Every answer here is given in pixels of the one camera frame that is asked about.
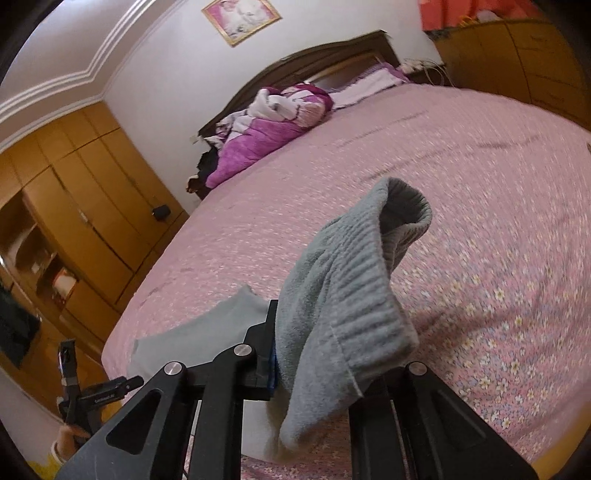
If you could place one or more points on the wooden dresser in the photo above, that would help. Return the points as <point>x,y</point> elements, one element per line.
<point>527,60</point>

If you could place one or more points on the black wardrobe knob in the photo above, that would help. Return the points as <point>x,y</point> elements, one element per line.
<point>161,213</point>

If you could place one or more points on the dark wooden headboard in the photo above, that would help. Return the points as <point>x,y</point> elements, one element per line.
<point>307,65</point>

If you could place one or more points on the purple and white quilt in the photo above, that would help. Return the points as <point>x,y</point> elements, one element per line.
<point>273,119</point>

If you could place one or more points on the pink striped pillow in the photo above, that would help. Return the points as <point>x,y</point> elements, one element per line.
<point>376,79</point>

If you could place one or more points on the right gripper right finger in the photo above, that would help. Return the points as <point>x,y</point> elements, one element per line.
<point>411,425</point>

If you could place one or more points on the pink floral bedspread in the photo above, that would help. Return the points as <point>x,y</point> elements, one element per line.
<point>498,288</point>

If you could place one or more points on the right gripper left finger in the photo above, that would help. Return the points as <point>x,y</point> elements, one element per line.
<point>185,422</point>

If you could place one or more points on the left hand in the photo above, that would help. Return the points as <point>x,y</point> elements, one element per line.
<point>65,444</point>

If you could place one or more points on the dark clothes beside bed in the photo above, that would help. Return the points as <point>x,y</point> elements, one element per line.
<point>196,184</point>

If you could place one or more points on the framed wall picture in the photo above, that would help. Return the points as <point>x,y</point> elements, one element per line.
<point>237,20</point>

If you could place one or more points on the black television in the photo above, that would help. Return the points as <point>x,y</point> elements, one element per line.
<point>20,327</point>

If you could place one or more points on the wooden wardrobe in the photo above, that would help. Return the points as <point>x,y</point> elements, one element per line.
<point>78,238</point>

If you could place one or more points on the grey knit pant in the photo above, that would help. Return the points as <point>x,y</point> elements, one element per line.
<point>338,324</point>

